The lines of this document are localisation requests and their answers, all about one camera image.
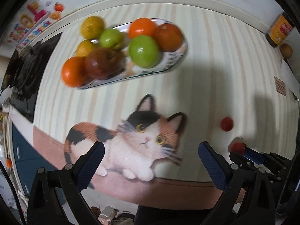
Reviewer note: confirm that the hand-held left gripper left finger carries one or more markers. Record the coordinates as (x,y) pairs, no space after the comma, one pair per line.
(91,166)

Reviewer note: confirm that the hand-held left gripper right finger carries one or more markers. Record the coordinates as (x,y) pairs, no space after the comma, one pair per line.
(211,166)

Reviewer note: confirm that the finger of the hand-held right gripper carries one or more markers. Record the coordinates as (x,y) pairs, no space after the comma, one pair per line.
(239,159)
(253,154)

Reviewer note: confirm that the red cherry tomato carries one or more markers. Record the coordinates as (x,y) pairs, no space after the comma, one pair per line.
(238,146)
(226,123)

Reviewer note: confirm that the small orange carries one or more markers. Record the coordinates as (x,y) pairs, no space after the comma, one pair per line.
(73,71)

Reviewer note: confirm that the dark reddish brown apple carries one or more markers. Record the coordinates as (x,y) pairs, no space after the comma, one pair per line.
(103,62)

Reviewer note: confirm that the floral oval ceramic plate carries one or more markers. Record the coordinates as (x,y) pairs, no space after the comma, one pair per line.
(150,71)

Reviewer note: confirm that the yellow green orange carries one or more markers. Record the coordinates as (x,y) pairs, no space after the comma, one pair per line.
(83,48)

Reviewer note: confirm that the large green apple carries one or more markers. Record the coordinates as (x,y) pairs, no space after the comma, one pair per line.
(145,51)

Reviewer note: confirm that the small green apple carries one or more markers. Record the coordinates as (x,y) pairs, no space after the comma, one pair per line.
(111,38)

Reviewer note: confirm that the dark reddish orange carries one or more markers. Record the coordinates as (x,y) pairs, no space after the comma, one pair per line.
(168,37)

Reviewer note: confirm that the large orange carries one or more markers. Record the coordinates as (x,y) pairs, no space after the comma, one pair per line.
(142,28)

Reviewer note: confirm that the cat shaped mat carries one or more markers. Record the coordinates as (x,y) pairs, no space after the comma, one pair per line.
(131,145)

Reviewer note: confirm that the blue kitchen cabinet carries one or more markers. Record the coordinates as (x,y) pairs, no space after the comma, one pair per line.
(23,150)

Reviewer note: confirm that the brown tablecloth label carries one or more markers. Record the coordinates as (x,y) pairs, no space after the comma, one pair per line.
(280,86)

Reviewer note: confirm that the small orange round item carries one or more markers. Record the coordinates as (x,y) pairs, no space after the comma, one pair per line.
(9,163)

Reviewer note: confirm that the striped tablecloth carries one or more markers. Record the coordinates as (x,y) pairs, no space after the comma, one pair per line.
(211,63)

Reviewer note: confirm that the brown kiwi fruit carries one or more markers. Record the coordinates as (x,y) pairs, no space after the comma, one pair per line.
(286,50)

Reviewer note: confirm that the black gas stove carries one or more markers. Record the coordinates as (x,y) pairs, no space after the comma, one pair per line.
(25,75)

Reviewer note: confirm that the yellow label jar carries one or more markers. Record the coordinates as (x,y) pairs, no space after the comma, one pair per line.
(279,31)

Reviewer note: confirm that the colourful wall sticker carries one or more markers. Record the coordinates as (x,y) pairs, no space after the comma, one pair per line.
(32,16)

